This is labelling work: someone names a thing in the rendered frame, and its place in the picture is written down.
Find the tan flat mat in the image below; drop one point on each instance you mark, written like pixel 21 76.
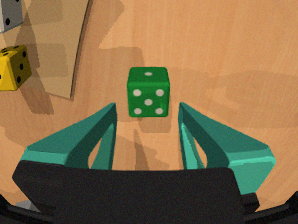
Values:
pixel 51 31

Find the yellow die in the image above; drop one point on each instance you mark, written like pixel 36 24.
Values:
pixel 14 67

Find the green die with white pips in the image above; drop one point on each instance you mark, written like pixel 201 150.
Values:
pixel 148 92

